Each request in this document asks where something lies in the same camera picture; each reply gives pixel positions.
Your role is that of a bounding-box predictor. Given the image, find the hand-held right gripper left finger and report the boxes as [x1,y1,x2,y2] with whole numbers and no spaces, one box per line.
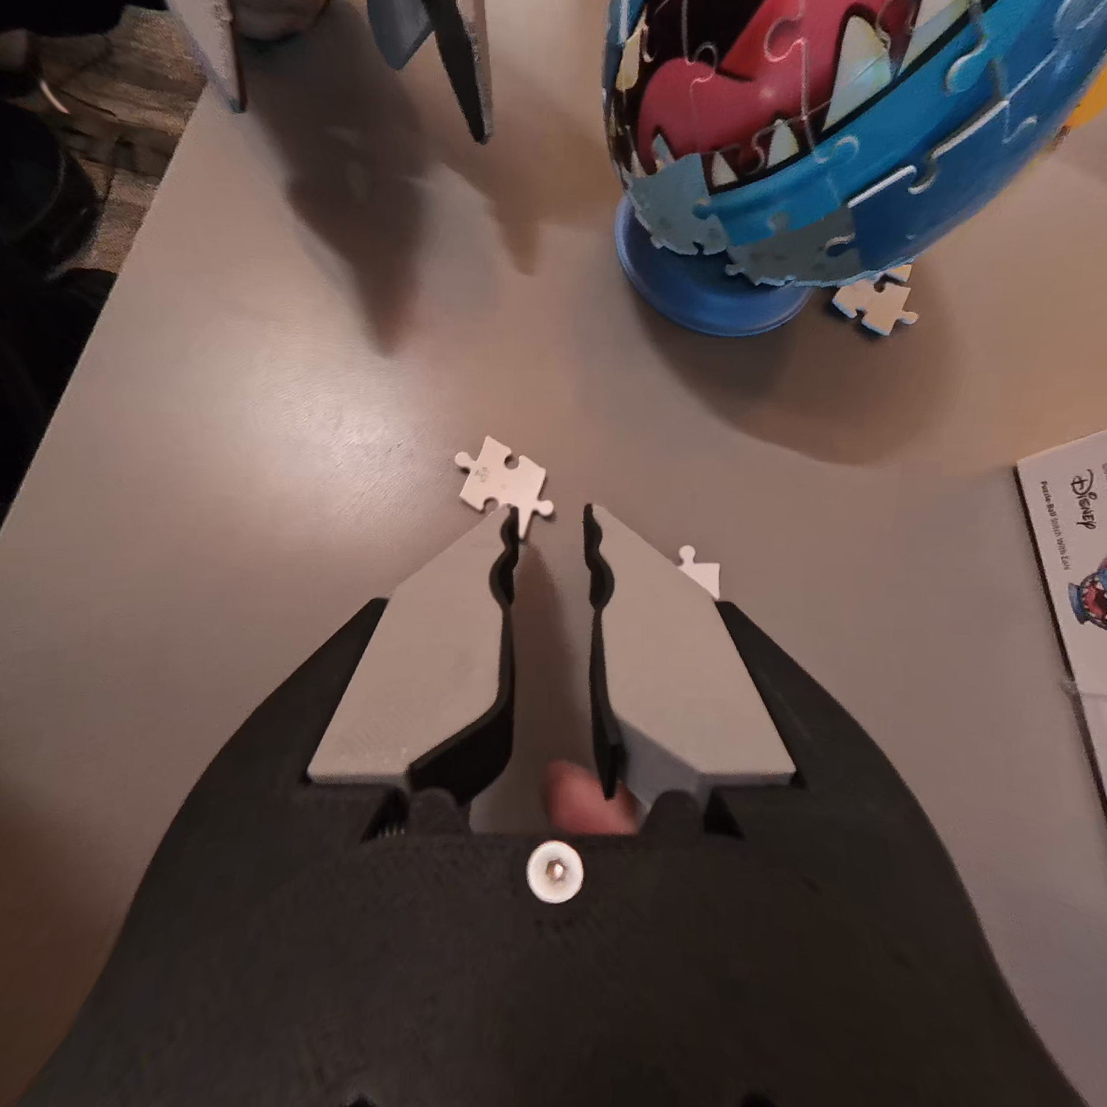
[304,507,521,789]

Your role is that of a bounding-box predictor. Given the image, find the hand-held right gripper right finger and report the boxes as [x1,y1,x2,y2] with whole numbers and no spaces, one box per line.
[582,503,797,814]

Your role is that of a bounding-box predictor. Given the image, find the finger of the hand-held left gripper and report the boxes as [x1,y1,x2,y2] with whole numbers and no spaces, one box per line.
[168,0,250,115]
[367,0,494,146]

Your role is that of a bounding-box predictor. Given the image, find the white puzzle piece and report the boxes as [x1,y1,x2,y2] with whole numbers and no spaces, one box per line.
[675,544,722,600]
[830,264,919,339]
[454,435,554,540]

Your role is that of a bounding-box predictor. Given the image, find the blue ball stand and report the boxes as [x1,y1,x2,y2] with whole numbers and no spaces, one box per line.
[615,200,815,339]

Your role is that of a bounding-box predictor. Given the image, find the blue puzzle ball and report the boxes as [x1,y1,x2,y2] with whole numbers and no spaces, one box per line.
[602,0,1107,289]

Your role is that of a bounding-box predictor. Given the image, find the colourful cardboard puzzle box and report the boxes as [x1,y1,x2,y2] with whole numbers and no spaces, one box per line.
[1013,431,1107,822]

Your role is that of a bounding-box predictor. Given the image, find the person's left hand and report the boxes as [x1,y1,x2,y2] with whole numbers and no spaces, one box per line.
[233,0,330,41]

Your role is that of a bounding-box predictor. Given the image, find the person's right hand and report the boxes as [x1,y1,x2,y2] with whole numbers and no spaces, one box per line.
[544,760,641,837]

